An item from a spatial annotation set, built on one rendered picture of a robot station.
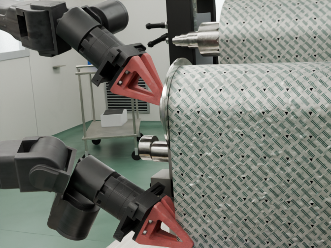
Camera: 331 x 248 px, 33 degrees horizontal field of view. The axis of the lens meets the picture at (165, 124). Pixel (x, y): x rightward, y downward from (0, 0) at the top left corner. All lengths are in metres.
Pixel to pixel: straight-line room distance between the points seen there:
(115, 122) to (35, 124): 1.07
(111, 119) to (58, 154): 5.00
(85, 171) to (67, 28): 0.22
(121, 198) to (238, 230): 0.17
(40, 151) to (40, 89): 5.71
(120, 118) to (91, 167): 4.97
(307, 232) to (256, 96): 0.19
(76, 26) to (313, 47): 0.38
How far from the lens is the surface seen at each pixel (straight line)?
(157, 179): 0.88
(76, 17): 0.89
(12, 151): 0.83
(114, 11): 0.94
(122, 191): 0.81
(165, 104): 0.76
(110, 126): 5.84
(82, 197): 0.87
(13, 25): 0.99
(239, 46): 0.97
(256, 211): 0.76
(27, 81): 6.35
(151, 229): 0.81
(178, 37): 1.08
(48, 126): 6.65
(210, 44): 1.03
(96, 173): 0.82
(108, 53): 0.83
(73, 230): 0.87
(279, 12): 0.96
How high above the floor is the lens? 1.39
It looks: 11 degrees down
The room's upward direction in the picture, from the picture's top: 4 degrees counter-clockwise
